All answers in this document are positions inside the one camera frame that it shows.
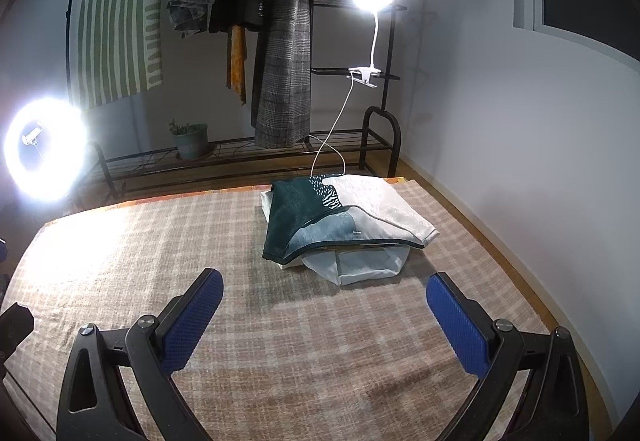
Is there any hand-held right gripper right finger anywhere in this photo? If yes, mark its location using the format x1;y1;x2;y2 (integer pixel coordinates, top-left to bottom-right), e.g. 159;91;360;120
426;272;586;441

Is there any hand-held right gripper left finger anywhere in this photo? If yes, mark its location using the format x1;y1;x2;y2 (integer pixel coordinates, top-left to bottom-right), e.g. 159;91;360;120
56;268;224;441

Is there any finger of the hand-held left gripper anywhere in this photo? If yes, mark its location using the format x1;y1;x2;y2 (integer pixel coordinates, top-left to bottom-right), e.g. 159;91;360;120
0;302;35;364

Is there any white garment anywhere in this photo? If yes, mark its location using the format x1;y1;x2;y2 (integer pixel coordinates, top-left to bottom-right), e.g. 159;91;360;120
260;191;411;289

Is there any green white tree print T-shirt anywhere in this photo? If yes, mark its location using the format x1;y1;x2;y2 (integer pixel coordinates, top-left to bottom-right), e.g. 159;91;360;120
262;175;441;267

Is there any black metal clothes rack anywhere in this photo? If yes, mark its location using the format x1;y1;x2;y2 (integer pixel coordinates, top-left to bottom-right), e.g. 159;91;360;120
65;0;431;199

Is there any beige plaid blanket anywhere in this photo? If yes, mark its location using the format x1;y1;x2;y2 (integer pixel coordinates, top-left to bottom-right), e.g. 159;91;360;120
0;176;601;441

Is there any potted plant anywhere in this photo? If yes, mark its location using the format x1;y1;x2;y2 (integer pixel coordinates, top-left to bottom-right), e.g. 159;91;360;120
168;118;210;160

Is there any grey plaid coat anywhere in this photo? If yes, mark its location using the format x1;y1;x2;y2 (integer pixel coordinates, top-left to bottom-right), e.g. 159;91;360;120
250;0;328;149

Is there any orange scarf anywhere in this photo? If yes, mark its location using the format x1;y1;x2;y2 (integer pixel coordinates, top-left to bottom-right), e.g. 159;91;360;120
227;23;248;106

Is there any white ring light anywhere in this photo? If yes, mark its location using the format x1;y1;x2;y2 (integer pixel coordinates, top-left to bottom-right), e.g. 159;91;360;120
0;96;91;199

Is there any green striped wall hanging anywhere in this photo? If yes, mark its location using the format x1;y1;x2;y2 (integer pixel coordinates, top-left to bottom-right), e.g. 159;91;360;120
67;0;176;110

